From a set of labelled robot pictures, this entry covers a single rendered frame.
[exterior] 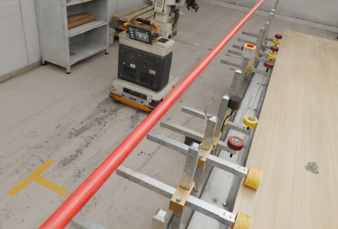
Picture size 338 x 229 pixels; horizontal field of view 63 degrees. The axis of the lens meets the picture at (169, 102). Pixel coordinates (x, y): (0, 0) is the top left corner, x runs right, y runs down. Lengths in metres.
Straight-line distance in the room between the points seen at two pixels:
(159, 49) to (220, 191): 1.62
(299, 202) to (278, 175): 0.14
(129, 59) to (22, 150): 1.32
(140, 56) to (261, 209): 2.08
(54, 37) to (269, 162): 3.05
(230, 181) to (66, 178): 1.33
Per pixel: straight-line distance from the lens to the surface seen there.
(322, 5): 9.00
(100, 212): 2.17
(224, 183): 1.61
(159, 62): 2.79
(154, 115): 0.19
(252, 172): 1.19
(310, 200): 1.33
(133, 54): 2.91
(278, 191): 1.29
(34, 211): 2.24
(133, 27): 2.73
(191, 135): 1.48
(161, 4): 3.02
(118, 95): 3.14
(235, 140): 1.44
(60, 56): 3.82
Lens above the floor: 1.75
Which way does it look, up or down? 32 degrees down
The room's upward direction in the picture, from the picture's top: 9 degrees clockwise
